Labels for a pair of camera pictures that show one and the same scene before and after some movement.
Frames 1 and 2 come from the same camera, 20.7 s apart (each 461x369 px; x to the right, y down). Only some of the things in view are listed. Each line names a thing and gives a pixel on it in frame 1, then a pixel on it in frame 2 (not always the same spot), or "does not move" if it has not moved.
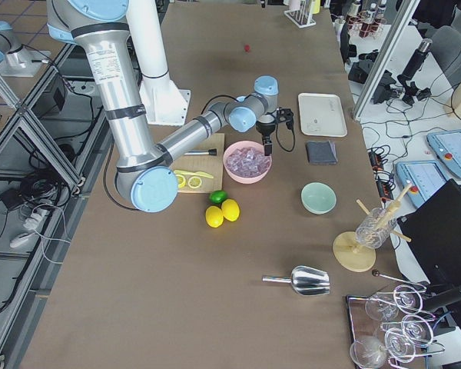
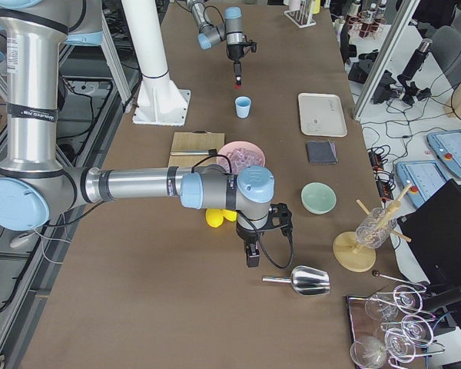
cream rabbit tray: x=321 y=114 does not move
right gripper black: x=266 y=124 to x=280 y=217
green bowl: x=318 y=197 does not move
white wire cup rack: x=302 y=17 does not move
